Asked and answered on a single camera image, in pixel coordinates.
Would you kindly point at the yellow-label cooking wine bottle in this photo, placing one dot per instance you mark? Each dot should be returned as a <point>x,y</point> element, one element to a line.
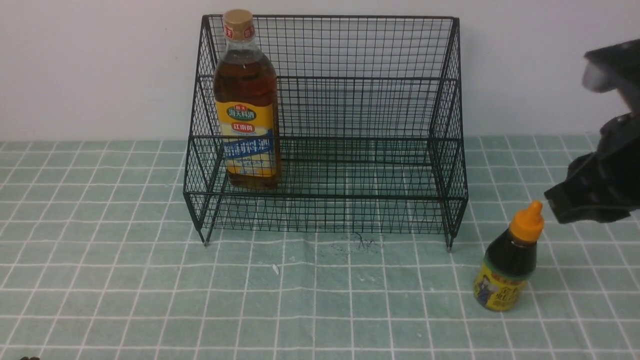
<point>246,102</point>

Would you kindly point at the green checkered tablecloth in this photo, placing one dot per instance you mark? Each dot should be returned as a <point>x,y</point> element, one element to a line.
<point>100,261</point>

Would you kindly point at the black wire mesh shelf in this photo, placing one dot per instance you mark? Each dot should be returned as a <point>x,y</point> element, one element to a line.
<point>370,116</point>

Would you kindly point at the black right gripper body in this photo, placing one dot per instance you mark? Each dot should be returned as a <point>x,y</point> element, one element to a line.
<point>604,185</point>

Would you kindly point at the oyster sauce bottle orange cap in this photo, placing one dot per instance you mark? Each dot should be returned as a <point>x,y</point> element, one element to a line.
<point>510,260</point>

